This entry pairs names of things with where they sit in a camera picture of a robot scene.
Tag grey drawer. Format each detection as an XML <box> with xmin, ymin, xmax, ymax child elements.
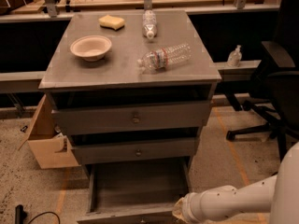
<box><xmin>52</xmin><ymin>102</ymin><xmax>210</xmax><ymax>135</ymax></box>
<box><xmin>72</xmin><ymin>138</ymin><xmax>198</xmax><ymax>164</ymax></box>
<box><xmin>78</xmin><ymin>158</ymin><xmax>190</xmax><ymax>224</ymax></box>

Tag grey top drawer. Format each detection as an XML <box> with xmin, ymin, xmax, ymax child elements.
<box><xmin>52</xmin><ymin>102</ymin><xmax>210</xmax><ymax>135</ymax></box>

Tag upright-lying clear water bottle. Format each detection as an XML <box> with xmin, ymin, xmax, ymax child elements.
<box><xmin>143</xmin><ymin>10</ymin><xmax>157</xmax><ymax>40</ymax></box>

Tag grey wooden drawer cabinet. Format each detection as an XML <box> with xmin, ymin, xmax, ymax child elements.
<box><xmin>38</xmin><ymin>9</ymin><xmax>222</xmax><ymax>173</ymax></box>

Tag grey bottom drawer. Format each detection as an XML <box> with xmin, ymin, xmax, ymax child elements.
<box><xmin>78</xmin><ymin>158</ymin><xmax>190</xmax><ymax>224</ymax></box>

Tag long wooden workbench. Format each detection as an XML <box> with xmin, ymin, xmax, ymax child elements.
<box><xmin>0</xmin><ymin>0</ymin><xmax>281</xmax><ymax>23</ymax></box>

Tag grey middle drawer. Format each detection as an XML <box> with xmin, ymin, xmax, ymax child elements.
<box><xmin>72</xmin><ymin>138</ymin><xmax>198</xmax><ymax>164</ymax></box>

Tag clear sanitizer pump bottle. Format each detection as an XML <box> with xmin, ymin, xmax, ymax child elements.
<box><xmin>227</xmin><ymin>45</ymin><xmax>242</xmax><ymax>67</ymax></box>

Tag yellow sponge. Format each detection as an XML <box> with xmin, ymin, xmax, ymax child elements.
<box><xmin>98</xmin><ymin>15</ymin><xmax>125</xmax><ymax>31</ymax></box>

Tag black office chair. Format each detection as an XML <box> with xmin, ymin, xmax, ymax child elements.
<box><xmin>226</xmin><ymin>0</ymin><xmax>299</xmax><ymax>158</ymax></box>

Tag clear bottle with red label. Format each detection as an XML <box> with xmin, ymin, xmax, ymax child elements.
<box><xmin>137</xmin><ymin>43</ymin><xmax>191</xmax><ymax>73</ymax></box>

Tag open cardboard box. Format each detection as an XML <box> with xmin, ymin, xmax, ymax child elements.
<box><xmin>20</xmin><ymin>95</ymin><xmax>78</xmax><ymax>169</ymax></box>

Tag black cable with plug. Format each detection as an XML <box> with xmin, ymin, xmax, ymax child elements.
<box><xmin>14</xmin><ymin>204</ymin><xmax>62</xmax><ymax>224</ymax></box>

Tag beige paper bowl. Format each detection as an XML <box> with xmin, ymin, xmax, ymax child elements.
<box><xmin>70</xmin><ymin>35</ymin><xmax>112</xmax><ymax>62</ymax></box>

